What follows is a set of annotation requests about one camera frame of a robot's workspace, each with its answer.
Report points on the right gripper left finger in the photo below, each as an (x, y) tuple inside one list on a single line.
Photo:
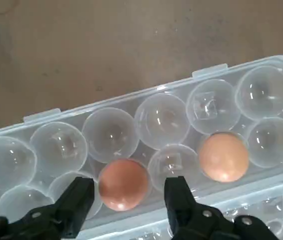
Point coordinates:
[(49, 220)]

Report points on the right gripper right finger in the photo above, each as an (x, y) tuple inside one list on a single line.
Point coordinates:
[(189, 220)]

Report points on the reddish brown egg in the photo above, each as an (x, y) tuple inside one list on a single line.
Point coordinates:
[(123, 185)]

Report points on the transparent twelve-slot egg tray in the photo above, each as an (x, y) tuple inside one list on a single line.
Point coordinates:
[(111, 132)]

